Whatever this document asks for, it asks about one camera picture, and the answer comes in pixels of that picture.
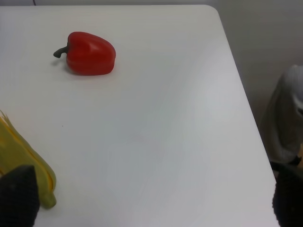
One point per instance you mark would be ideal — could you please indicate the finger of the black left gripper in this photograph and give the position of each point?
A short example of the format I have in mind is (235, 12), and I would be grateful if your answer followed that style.
(19, 200)

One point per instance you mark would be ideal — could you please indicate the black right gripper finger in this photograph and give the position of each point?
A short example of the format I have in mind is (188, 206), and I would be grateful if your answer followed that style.
(287, 201)

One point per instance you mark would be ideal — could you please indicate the yellow corn with green husk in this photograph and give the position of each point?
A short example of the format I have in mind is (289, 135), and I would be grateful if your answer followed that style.
(16, 151)

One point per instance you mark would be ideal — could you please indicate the grey cloth bundle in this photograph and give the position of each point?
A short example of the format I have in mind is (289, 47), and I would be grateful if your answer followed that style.
(281, 127)

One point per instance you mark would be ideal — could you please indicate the red bell pepper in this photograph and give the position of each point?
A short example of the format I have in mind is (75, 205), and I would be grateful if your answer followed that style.
(88, 54)

